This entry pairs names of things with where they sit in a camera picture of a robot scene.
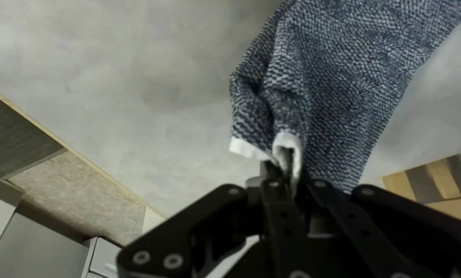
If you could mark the white cabinet front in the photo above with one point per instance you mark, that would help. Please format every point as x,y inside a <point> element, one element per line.
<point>34,247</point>

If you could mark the grey towel with white trim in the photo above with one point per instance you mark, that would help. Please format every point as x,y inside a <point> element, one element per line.
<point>343,77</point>

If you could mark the wooden chair with short slats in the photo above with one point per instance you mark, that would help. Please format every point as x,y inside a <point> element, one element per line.
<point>394,182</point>

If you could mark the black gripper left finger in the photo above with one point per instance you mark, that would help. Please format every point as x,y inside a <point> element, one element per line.
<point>188,236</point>

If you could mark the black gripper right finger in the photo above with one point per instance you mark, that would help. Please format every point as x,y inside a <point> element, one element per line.
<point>385,231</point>

